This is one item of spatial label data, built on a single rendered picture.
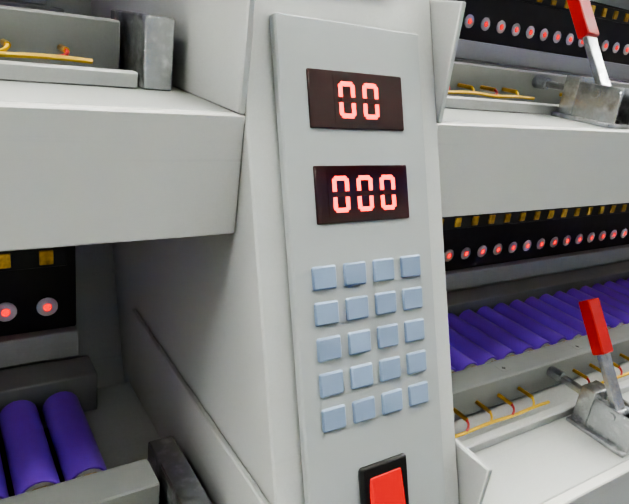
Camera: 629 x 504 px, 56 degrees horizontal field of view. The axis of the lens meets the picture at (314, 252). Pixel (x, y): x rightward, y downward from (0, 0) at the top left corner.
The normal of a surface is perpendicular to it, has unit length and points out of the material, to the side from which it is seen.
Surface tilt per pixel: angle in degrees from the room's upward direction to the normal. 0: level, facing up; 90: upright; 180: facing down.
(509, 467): 21
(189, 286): 90
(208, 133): 111
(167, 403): 90
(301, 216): 90
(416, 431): 90
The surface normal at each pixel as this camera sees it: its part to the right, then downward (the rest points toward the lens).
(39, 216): 0.54, 0.36
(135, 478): 0.13, -0.93
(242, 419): -0.83, 0.09
